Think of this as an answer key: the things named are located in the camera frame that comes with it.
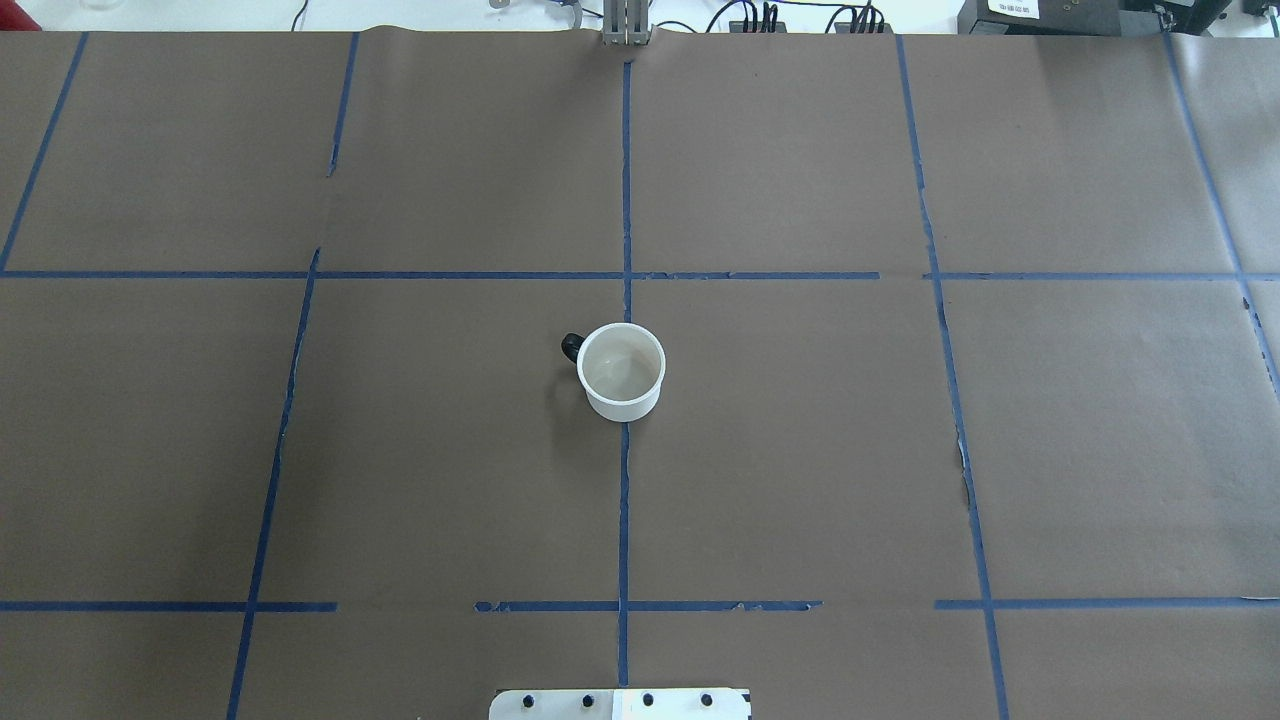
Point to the white smiley mug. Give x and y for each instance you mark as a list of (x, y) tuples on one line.
[(621, 367)]

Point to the orange black usb hub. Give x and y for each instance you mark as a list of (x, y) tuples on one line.
[(758, 18)]

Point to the black desktop box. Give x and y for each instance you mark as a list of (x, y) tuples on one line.
[(1087, 18)]

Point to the aluminium frame post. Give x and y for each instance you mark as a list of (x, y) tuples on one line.
[(626, 22)]

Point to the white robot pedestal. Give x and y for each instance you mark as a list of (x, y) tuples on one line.
[(623, 703)]

